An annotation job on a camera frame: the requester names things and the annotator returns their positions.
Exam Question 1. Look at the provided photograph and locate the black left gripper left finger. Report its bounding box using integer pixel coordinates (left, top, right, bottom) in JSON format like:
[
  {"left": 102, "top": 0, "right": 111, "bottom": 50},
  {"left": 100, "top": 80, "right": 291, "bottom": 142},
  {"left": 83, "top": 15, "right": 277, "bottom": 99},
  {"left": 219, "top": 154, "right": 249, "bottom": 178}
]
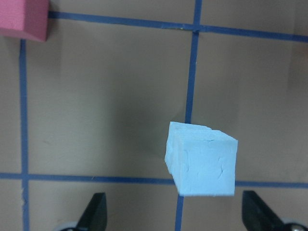
[{"left": 76, "top": 192, "right": 107, "bottom": 231}]

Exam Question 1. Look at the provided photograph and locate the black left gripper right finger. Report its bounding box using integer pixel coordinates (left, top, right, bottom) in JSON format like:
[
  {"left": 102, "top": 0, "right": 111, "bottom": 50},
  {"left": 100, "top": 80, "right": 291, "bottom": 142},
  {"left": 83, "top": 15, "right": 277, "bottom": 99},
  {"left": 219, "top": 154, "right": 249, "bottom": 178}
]
[{"left": 241, "top": 190, "right": 308, "bottom": 231}]

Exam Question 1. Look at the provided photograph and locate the light blue foam block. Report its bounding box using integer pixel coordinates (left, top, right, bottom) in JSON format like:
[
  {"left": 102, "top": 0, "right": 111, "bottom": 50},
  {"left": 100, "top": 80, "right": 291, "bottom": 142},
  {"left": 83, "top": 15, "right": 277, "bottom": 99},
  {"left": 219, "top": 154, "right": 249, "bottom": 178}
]
[{"left": 165, "top": 121, "right": 238, "bottom": 196}]

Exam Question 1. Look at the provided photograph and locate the pink foam block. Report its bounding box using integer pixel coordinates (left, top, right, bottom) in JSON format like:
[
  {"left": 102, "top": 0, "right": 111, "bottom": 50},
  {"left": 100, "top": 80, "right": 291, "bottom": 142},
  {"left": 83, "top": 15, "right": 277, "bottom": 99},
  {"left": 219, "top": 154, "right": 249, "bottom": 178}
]
[{"left": 0, "top": 0, "right": 49, "bottom": 42}]

